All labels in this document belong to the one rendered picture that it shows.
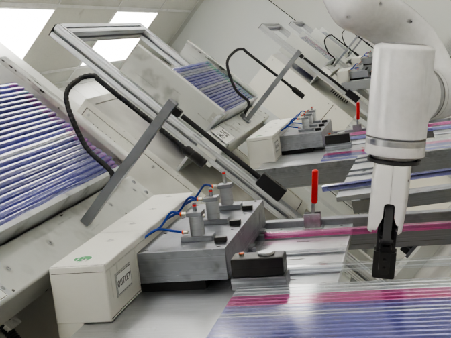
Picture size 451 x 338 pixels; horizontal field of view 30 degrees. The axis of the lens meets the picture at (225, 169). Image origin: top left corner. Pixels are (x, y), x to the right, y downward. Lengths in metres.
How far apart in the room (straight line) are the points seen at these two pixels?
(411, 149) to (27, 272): 0.54
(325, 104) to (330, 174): 3.57
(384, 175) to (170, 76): 1.38
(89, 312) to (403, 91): 0.52
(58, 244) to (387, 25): 0.58
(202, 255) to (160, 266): 0.07
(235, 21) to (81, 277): 8.02
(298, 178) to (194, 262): 1.13
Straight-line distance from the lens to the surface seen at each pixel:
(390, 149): 1.18
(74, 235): 1.32
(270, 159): 2.53
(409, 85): 1.17
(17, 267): 1.15
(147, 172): 2.42
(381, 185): 1.18
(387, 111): 1.17
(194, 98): 2.46
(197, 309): 1.15
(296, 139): 2.64
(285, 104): 5.91
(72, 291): 1.16
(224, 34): 9.11
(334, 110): 5.87
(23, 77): 1.68
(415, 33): 1.27
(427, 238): 1.55
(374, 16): 1.24
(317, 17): 8.96
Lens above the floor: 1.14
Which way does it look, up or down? 3 degrees up
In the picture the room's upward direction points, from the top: 51 degrees counter-clockwise
